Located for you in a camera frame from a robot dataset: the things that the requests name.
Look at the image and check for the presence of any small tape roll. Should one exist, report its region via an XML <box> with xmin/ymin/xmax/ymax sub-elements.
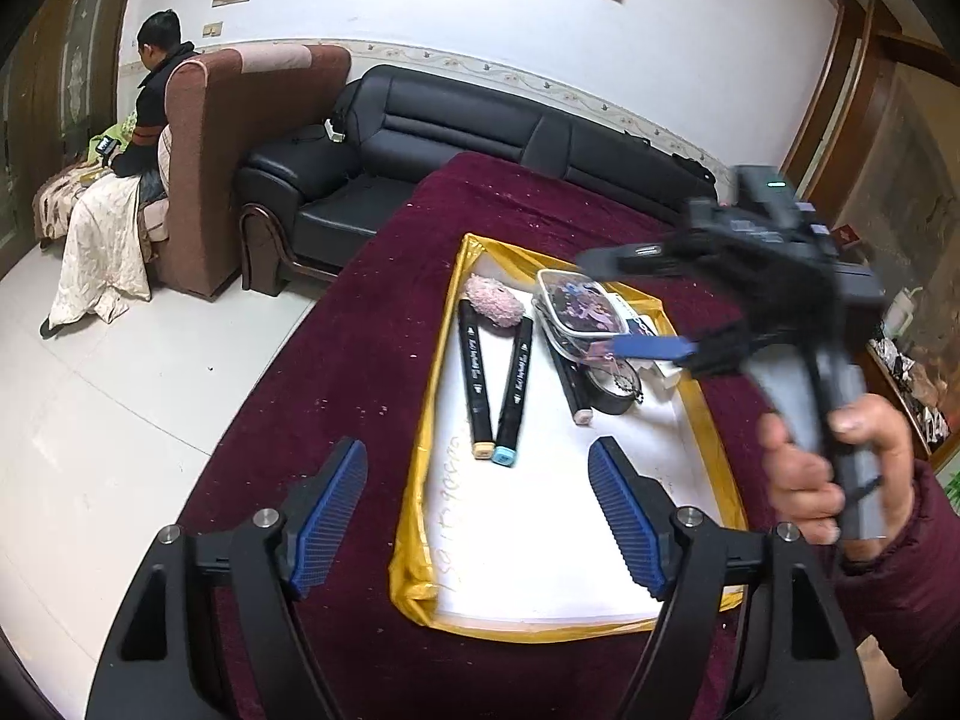
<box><xmin>585</xmin><ymin>360</ymin><xmax>646</xmax><ymax>416</ymax></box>

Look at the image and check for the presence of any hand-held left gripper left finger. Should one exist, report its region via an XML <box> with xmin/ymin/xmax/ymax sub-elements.
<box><xmin>84</xmin><ymin>436</ymin><xmax>370</xmax><ymax>720</ymax></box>

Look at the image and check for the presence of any maroon tablecloth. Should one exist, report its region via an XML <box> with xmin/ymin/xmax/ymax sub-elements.
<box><xmin>176</xmin><ymin>151</ymin><xmax>848</xmax><ymax>720</ymax></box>

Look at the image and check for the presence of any person's right forearm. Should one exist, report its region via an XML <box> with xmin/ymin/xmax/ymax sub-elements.
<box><xmin>832</xmin><ymin>457</ymin><xmax>960</xmax><ymax>702</ymax></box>

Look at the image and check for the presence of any metal bead chain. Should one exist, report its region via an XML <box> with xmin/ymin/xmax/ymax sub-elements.
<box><xmin>607</xmin><ymin>356</ymin><xmax>647</xmax><ymax>407</ymax></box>

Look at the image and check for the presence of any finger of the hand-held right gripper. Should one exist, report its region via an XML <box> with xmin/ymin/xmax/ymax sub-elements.
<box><xmin>576</xmin><ymin>229</ymin><xmax>751</xmax><ymax>280</ymax></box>
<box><xmin>600</xmin><ymin>319</ymin><xmax>760</xmax><ymax>381</ymax></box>

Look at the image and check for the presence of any pile of clutter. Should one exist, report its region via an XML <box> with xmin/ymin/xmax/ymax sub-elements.
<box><xmin>870</xmin><ymin>292</ymin><xmax>953</xmax><ymax>451</ymax></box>

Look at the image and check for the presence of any black marker blue cap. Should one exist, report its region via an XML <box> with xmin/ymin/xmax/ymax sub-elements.
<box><xmin>491</xmin><ymin>315</ymin><xmax>535</xmax><ymax>467</ymax></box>

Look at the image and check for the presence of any cream floral blanket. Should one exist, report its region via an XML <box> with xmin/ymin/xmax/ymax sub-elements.
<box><xmin>34</xmin><ymin>127</ymin><xmax>170</xmax><ymax>338</ymax></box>

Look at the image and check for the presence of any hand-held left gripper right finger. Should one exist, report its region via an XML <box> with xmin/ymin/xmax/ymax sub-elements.
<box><xmin>587</xmin><ymin>435</ymin><xmax>875</xmax><ymax>720</ymax></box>

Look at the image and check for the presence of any black leather sofa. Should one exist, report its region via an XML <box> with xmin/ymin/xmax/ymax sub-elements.
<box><xmin>236</xmin><ymin>64</ymin><xmax>721</xmax><ymax>297</ymax></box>

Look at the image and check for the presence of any black marker beige cap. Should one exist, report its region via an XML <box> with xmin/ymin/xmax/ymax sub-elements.
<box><xmin>457</xmin><ymin>300</ymin><xmax>496</xmax><ymax>458</ymax></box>

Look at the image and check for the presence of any small white box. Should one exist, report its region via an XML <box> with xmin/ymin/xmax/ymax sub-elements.
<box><xmin>637</xmin><ymin>356</ymin><xmax>695</xmax><ymax>395</ymax></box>

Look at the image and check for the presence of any person's right hand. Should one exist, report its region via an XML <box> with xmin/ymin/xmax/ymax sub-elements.
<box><xmin>756</xmin><ymin>394</ymin><xmax>916</xmax><ymax>563</ymax></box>

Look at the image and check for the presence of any black marker pink cap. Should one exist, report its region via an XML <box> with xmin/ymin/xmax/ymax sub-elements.
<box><xmin>547</xmin><ymin>341</ymin><xmax>595</xmax><ymax>427</ymax></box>

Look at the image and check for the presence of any pink pompom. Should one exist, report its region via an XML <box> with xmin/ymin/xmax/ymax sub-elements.
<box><xmin>466</xmin><ymin>275</ymin><xmax>524</xmax><ymax>329</ymax></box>

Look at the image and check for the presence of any wooden door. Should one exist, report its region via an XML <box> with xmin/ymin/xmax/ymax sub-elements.
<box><xmin>0</xmin><ymin>0</ymin><xmax>143</xmax><ymax>248</ymax></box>

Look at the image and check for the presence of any clear pouch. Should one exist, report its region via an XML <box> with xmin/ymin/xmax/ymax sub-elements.
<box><xmin>534</xmin><ymin>268</ymin><xmax>632</xmax><ymax>365</ymax></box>

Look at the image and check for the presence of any brown armchair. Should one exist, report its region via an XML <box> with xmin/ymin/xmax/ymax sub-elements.
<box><xmin>154</xmin><ymin>45</ymin><xmax>353</xmax><ymax>302</ymax></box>

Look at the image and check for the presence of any white board gold frame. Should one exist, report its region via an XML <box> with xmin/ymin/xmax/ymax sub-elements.
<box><xmin>388</xmin><ymin>232</ymin><xmax>751</xmax><ymax>642</ymax></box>

